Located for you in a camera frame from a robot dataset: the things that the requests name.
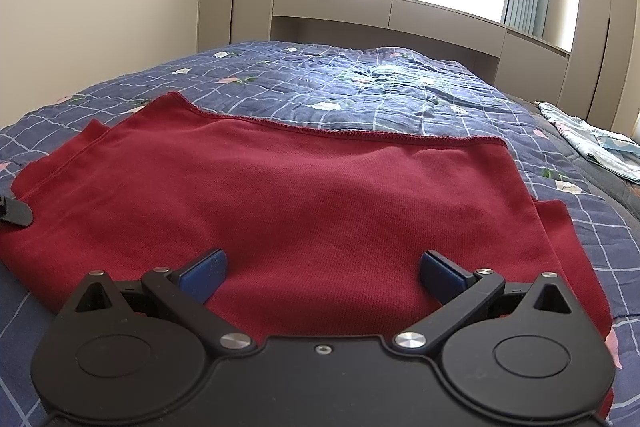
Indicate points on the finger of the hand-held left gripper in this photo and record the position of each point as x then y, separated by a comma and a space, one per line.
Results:
16, 211

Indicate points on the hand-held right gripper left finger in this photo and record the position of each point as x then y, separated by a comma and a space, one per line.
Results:
204, 276

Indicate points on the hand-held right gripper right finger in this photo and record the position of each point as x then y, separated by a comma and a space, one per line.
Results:
440, 274

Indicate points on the red long-sleeve sweater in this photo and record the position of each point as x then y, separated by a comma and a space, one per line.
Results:
310, 187

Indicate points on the light blue patterned cloth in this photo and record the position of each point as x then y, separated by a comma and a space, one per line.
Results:
595, 139

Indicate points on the blue plaid floral quilt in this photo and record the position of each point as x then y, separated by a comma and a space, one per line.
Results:
380, 77

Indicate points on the beige headboard cabinet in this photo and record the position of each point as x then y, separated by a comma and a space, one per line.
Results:
400, 17

